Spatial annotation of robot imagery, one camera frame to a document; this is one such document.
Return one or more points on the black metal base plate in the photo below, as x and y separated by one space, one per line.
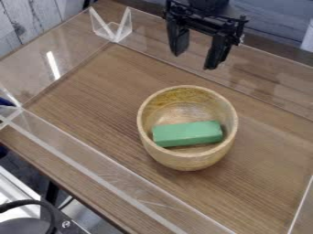
56 222

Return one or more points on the black table leg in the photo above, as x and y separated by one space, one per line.
53 193

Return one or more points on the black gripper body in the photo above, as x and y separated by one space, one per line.
208 16

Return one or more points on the clear acrylic corner bracket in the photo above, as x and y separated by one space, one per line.
113 31

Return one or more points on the brown wooden bowl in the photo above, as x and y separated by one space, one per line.
181 104

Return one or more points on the blue object at edge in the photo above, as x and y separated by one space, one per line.
6 102

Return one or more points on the green rectangular block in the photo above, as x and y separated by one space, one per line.
189 133

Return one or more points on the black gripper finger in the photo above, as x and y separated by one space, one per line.
219 51
179 35

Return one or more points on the clear acrylic tray enclosure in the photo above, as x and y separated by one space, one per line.
78 87

